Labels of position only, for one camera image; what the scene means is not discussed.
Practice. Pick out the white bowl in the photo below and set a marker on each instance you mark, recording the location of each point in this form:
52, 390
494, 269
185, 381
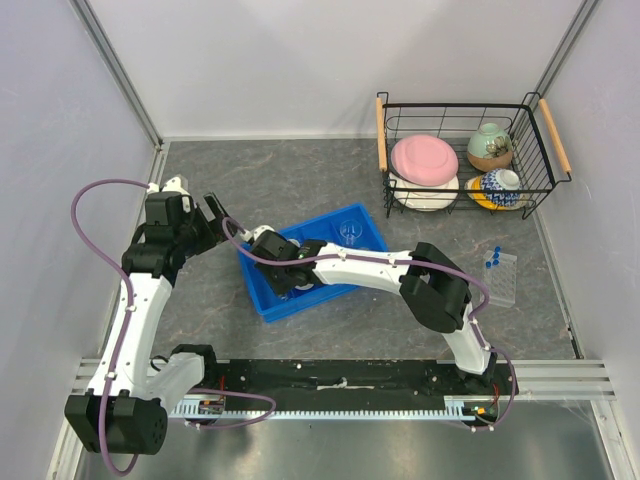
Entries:
418, 197

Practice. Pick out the black wire dish basket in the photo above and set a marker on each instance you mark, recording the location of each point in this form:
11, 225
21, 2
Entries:
521, 137

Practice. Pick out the green brown ceramic bowl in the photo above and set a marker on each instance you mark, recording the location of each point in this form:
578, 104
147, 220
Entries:
489, 148

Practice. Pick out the pink plate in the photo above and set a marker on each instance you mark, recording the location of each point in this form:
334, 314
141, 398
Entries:
424, 160

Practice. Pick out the blue plastic divided bin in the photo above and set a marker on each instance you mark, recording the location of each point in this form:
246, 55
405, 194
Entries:
272, 307

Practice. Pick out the blue patterned bowl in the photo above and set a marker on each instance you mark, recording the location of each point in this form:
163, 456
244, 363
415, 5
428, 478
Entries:
501, 187

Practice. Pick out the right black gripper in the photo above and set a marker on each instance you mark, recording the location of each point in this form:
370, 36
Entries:
281, 289

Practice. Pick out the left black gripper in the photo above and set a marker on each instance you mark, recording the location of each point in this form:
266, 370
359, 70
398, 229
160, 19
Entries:
214, 234

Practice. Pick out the yellow bowl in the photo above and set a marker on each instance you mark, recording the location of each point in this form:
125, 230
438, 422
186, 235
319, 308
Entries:
473, 189

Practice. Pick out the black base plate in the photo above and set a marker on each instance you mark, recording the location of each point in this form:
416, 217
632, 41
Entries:
357, 385

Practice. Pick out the grey slotted cable duct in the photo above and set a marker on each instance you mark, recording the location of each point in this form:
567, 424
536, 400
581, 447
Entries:
193, 410

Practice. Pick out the clear glass beaker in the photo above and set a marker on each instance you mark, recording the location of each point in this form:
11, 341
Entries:
350, 231

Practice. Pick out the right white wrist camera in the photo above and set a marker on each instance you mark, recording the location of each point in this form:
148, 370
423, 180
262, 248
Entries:
249, 236

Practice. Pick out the clear acrylic tube rack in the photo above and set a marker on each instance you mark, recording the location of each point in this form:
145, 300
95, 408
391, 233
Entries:
501, 279

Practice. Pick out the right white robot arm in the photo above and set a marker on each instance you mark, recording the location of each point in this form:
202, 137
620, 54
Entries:
434, 289

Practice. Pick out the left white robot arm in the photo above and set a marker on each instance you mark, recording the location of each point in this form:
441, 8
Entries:
124, 410

